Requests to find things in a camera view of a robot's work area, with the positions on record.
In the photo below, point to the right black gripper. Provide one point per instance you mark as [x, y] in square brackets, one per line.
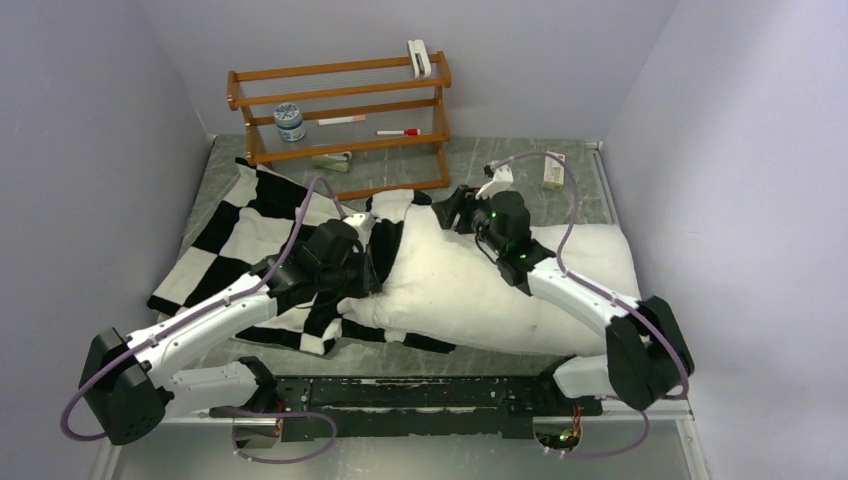
[461, 200]

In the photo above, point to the white pillow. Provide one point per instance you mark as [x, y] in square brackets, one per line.
[441, 292]

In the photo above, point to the black white checkered pillowcase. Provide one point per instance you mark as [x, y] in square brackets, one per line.
[253, 221]

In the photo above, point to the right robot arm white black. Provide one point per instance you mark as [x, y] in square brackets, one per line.
[646, 356]

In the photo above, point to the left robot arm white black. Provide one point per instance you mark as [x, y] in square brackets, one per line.
[132, 382]

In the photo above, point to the white marker red cap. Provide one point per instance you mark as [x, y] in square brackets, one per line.
[411, 132]

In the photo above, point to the small white green box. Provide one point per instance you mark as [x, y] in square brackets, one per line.
[554, 171]

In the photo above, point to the green white stapler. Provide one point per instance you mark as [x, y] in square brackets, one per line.
[339, 162]

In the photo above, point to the white marker pink cap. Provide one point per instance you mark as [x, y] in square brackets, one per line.
[341, 120]

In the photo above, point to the white clip on rack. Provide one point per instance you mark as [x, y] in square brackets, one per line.
[419, 59]

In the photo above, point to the wooden shelf rack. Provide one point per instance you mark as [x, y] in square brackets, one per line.
[382, 89]

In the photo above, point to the blue white round jar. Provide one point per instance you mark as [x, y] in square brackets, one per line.
[289, 122]

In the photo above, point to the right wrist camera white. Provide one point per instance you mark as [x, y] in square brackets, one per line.
[500, 179]

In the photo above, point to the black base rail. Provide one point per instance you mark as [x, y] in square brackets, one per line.
[419, 405]

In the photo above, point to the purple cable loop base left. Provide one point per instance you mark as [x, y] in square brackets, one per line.
[281, 428]

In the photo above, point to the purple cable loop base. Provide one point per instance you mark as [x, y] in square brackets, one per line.
[281, 428]
[592, 429]

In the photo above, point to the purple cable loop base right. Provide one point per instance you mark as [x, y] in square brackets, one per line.
[592, 429]

